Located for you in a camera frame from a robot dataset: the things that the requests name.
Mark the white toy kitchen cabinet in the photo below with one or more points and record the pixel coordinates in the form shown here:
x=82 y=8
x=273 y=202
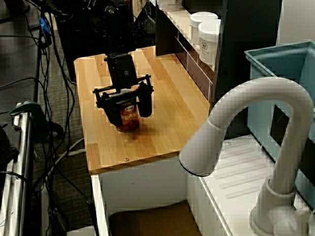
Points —
x=142 y=182

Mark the white jar with printed label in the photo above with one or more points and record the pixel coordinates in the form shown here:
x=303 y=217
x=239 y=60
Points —
x=209 y=37

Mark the dark brick tile backsplash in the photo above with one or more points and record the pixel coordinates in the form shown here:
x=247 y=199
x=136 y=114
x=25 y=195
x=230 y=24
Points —
x=197 y=73

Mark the dark slanted shelf post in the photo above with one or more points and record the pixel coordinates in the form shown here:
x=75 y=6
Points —
x=246 y=37

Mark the white container with dark print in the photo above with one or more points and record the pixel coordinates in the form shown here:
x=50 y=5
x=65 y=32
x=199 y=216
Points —
x=169 y=5

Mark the green clamp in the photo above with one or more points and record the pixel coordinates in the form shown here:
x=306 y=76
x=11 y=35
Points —
x=32 y=108

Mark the white shelf board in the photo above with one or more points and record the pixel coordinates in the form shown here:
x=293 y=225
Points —
x=177 y=19

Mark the orange beans can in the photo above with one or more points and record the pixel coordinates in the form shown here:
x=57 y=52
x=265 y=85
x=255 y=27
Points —
x=130 y=123

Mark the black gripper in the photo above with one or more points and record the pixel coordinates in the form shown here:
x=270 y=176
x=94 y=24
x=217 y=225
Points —
x=121 y=71

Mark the brown cardboard panel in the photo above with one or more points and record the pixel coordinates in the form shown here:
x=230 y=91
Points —
x=157 y=221

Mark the black device block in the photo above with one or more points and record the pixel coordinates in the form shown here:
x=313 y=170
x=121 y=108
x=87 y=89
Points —
x=6 y=152

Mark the white curved faucet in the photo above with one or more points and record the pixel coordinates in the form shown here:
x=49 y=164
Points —
x=283 y=91

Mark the black thin rod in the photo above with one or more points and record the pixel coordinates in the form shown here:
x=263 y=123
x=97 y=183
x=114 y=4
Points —
x=91 y=216

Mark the plain white jar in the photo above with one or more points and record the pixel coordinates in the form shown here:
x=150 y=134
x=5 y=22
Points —
x=197 y=24

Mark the teal plastic bin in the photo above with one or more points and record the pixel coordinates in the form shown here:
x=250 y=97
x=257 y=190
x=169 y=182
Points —
x=261 y=78

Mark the blue plastic connector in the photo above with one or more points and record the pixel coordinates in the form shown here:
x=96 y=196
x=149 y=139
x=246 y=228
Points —
x=43 y=25

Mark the black computer tower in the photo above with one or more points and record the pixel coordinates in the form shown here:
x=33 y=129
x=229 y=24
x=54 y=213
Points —
x=71 y=44

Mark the white ribbed drainboard counter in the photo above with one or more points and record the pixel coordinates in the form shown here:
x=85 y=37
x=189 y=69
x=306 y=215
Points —
x=233 y=167

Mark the black shelf side panel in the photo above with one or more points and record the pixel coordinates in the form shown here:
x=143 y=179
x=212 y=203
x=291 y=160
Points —
x=165 y=37

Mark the silver metal frame rail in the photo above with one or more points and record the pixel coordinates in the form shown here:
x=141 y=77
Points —
x=23 y=147

